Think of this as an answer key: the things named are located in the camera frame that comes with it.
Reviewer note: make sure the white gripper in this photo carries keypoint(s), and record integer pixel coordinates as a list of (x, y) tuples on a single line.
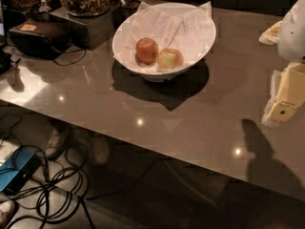
[(293, 35)]

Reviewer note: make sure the yellow-green apple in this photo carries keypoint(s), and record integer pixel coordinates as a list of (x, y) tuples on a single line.
[(169, 59)]

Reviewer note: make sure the white bowl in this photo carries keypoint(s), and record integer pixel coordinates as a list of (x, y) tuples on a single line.
[(165, 75)]

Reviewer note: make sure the red apple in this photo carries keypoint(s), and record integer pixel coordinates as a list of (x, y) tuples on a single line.
[(146, 50)]

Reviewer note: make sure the white paper liner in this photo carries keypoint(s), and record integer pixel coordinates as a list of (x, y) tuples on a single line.
[(165, 26)]

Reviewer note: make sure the black cup with scoop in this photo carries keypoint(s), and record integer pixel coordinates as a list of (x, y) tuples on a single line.
[(123, 12)]

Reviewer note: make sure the black box device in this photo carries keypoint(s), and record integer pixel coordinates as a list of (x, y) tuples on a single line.
[(45, 40)]

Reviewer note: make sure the white shoe under table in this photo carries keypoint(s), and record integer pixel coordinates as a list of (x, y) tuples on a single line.
[(56, 144)]

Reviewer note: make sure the metal scoop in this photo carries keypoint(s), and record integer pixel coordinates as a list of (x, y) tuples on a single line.
[(44, 7)]

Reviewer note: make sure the blue box on floor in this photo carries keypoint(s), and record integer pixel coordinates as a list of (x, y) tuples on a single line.
[(16, 170)]

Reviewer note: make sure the white shoe at corner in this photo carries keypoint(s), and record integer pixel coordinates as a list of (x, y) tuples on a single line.
[(6, 212)]

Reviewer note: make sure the dark grey pedestal block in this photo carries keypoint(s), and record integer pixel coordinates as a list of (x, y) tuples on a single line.
[(86, 32)]

